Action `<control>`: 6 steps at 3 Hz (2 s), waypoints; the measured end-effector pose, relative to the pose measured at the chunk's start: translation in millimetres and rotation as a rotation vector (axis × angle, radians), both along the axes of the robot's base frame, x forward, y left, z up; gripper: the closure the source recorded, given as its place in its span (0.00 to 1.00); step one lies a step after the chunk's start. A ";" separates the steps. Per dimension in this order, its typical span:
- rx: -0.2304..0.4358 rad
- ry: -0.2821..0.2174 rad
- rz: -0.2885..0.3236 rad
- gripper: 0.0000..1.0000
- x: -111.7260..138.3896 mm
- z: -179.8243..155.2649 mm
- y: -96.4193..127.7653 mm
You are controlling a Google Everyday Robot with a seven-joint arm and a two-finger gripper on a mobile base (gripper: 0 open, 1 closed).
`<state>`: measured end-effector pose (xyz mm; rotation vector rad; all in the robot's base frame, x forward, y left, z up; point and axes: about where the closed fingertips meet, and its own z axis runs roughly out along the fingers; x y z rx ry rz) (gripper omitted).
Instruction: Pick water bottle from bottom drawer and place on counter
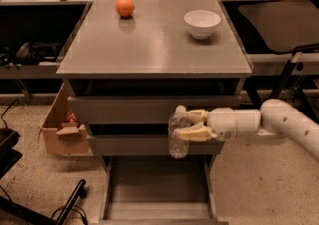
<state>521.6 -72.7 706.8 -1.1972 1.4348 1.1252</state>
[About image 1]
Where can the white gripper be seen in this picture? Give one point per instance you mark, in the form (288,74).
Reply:
(221,123)

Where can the clear plastic water bottle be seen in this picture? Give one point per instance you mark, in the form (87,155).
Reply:
(178,148)

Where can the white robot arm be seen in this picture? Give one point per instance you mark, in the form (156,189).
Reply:
(272,124)

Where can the bottom open grey drawer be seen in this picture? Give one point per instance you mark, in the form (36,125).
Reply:
(158,190)

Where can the grey drawer cabinet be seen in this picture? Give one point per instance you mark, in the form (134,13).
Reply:
(151,54)

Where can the middle grey drawer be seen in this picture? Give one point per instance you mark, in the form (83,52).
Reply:
(143,145)

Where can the top grey drawer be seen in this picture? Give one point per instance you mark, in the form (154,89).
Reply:
(140,109)

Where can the white ceramic bowl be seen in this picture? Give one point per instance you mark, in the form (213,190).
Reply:
(201,24)

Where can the cardboard box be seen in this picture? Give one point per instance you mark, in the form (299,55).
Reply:
(62,133)

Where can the orange fruit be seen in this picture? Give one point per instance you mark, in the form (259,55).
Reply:
(125,8)

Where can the black headphones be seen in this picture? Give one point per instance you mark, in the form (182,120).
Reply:
(33,53)

